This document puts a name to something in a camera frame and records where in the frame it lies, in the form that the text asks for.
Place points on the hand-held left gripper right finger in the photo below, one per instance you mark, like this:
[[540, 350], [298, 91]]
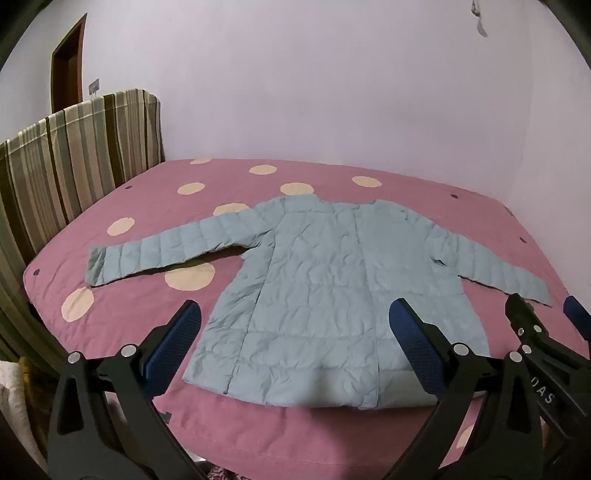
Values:
[[412, 344]]

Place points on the white fuzzy cloth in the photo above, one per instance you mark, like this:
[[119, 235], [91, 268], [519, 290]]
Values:
[[9, 397]]

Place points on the bed with pink dotted sheet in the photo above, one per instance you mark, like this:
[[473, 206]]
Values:
[[152, 217]]

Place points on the white wall switch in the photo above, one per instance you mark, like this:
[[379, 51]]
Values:
[[94, 86]]

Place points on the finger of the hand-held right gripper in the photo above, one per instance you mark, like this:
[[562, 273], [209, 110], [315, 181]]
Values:
[[578, 313], [531, 323]]

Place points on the brown wooden door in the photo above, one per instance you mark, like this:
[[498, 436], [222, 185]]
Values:
[[67, 69]]

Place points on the grey wall hook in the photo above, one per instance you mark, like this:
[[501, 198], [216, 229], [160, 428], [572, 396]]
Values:
[[480, 23]]

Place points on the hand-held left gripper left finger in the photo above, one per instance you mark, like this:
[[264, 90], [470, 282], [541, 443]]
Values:
[[176, 337]]

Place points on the striped upright mattress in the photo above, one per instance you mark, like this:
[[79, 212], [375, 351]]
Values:
[[69, 161]]

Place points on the light blue puffer jacket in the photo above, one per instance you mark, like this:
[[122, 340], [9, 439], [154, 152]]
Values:
[[300, 286]]

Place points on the patterned cloth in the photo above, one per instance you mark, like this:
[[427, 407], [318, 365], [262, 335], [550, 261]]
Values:
[[221, 473]]

